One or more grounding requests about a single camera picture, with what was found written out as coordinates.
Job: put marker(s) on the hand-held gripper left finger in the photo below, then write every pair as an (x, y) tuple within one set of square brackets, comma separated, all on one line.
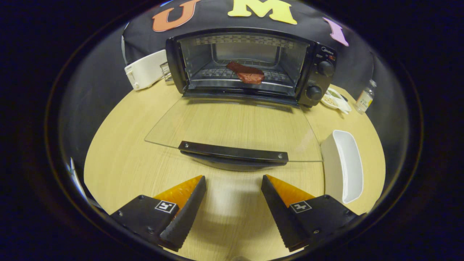
[(185, 217)]

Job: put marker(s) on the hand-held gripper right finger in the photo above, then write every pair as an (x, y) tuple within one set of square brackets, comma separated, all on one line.
[(281, 217)]

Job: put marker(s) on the black toaster oven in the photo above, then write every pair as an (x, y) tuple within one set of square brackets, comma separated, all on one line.
[(314, 92)]

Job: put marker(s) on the brown meat piece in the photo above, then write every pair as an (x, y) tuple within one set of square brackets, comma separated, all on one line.
[(248, 75)]

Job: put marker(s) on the white bread toaster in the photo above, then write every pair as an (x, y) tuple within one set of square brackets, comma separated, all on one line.
[(146, 69)]

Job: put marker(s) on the white rectangular tray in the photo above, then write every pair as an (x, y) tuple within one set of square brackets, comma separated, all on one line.
[(344, 163)]

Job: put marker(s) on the white divided bean plate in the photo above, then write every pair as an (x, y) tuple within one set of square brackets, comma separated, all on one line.
[(331, 101)]

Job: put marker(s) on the clear glass bottle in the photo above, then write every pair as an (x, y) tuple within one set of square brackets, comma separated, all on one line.
[(365, 99)]

